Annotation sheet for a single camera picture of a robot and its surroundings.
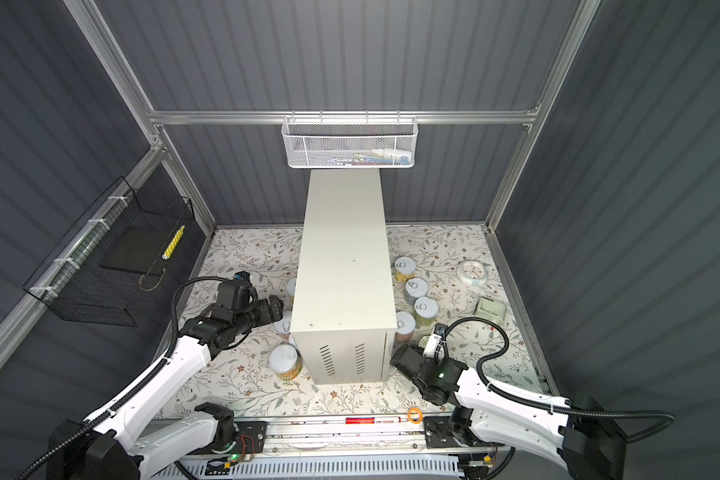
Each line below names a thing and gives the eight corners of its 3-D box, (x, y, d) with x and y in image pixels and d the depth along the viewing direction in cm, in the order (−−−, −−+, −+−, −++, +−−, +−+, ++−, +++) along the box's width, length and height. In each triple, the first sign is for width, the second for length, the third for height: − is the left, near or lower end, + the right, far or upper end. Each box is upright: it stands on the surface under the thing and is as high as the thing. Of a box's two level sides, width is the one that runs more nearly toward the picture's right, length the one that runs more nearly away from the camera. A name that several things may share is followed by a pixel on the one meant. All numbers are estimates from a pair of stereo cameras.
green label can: (415, 327, 95) (418, 318, 90) (413, 306, 99) (415, 296, 95) (436, 327, 95) (440, 318, 90) (433, 306, 99) (436, 296, 95)
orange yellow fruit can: (274, 381, 84) (266, 370, 78) (279, 356, 89) (271, 344, 82) (301, 381, 84) (295, 370, 78) (304, 356, 89) (299, 344, 82)
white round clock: (460, 286, 105) (463, 281, 102) (455, 265, 111) (457, 260, 108) (487, 286, 105) (489, 281, 102) (480, 265, 111) (483, 260, 108)
